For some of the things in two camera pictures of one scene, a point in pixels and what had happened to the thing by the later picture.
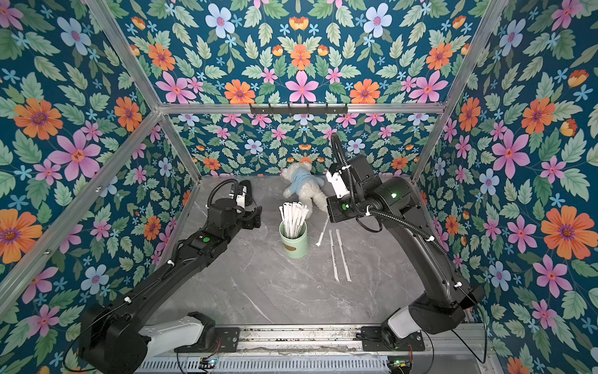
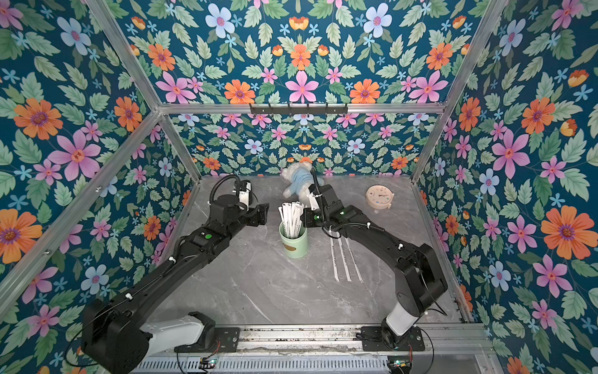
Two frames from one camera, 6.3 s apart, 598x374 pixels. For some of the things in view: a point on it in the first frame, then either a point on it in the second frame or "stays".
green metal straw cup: x=296 y=247 stays
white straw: x=335 y=262 stays
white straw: x=322 y=231 -> x=353 y=259
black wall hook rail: x=299 y=110 stays
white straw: x=342 y=255 stays
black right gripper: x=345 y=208 -> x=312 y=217
